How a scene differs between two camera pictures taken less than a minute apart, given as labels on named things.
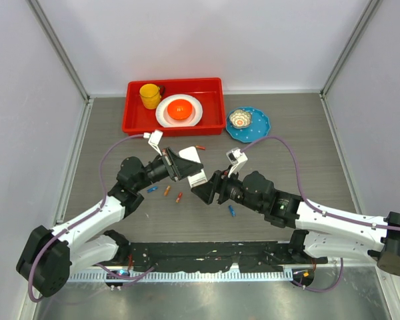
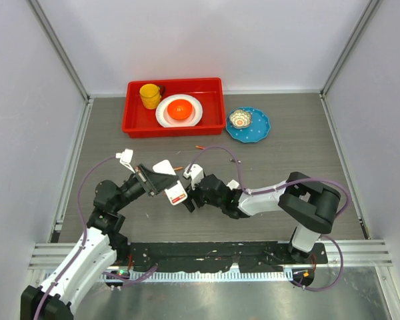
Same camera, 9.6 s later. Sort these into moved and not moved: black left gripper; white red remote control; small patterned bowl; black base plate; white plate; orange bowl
Moved: black left gripper; white red remote control
Not moved: small patterned bowl; orange bowl; black base plate; white plate
